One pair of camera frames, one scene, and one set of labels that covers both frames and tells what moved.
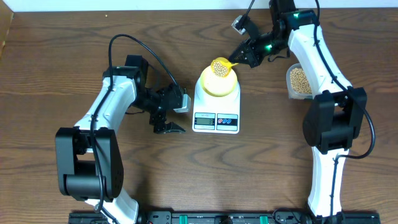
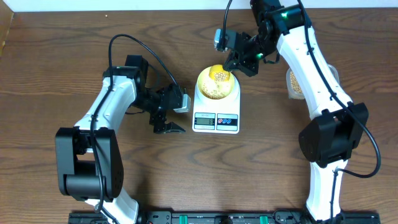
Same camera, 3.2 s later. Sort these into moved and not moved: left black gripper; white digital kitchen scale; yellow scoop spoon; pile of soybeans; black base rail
Moved: yellow scoop spoon
Not moved: black base rail; left black gripper; pile of soybeans; white digital kitchen scale
